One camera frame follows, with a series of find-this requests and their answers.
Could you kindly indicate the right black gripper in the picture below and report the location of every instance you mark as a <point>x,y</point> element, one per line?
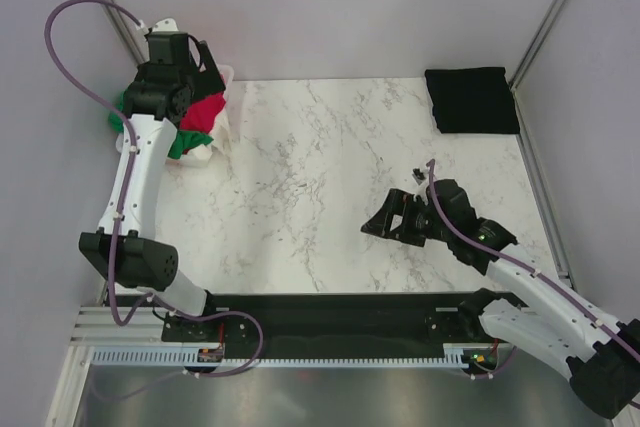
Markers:
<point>400,203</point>

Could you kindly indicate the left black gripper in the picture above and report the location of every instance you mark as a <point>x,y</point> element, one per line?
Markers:
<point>208,81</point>

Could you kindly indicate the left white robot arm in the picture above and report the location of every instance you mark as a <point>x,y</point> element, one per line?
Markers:
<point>124,249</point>

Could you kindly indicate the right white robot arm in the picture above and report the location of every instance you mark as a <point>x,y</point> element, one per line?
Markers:
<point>594,351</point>

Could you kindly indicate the red t shirt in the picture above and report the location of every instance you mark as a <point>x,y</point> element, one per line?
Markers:
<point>201,116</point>

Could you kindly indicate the green t shirt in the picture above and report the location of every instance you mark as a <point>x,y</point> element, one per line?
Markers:
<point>185,141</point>

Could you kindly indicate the white laundry basket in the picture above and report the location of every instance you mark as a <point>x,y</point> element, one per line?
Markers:
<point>227,74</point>

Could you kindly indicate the white t shirt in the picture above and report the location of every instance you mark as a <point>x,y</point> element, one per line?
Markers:
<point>200,156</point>

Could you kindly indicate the folded black t shirt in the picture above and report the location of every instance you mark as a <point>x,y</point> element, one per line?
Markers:
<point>472,101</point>

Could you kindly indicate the aluminium frame rail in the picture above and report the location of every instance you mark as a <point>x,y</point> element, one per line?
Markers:
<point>95,326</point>

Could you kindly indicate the white slotted cable duct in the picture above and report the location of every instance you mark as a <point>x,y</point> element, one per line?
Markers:
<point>193,357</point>

